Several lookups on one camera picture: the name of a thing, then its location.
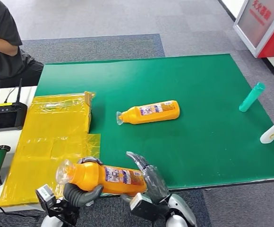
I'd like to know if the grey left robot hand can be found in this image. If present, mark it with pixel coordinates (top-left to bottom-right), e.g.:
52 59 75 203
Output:
63 157 104 209

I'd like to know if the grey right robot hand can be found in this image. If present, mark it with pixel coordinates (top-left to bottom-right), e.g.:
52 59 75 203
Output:
120 151 171 206

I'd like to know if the orange bottle with label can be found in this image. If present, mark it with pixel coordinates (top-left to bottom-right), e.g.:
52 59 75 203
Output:
55 159 148 196
116 100 180 126

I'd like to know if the teal plastic bottle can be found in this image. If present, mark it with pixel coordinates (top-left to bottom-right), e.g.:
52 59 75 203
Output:
239 82 266 113

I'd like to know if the yellow taped cardboard box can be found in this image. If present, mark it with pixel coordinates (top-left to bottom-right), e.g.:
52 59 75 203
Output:
0 91 101 208

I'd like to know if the green table mat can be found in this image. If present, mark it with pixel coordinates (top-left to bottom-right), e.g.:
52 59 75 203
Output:
35 53 274 196

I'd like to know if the black remote controller with antennas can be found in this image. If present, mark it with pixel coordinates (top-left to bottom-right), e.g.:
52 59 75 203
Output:
0 78 28 132

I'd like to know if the person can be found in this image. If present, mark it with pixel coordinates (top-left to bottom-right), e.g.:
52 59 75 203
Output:
0 0 45 90

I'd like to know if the red and white sign stand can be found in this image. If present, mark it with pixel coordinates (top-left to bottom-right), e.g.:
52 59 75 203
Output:
233 0 274 59

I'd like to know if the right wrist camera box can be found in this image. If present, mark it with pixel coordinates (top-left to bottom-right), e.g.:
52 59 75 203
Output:
129 192 170 224

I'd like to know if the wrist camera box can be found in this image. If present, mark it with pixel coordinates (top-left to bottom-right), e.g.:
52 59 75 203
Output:
35 184 80 227
129 192 170 224

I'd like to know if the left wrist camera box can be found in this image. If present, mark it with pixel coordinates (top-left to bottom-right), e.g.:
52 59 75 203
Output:
35 184 80 227

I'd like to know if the black tablet cable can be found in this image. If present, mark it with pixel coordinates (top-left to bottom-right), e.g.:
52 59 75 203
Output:
0 187 41 219

